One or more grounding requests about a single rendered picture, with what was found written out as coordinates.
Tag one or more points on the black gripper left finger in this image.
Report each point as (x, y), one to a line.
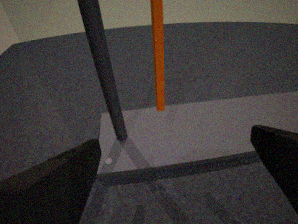
(53, 192)

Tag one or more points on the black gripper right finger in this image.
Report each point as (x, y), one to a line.
(278, 151)

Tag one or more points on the grey stand with two posts and curved wire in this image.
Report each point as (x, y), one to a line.
(144, 140)

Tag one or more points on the orange handle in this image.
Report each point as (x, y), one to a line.
(158, 53)

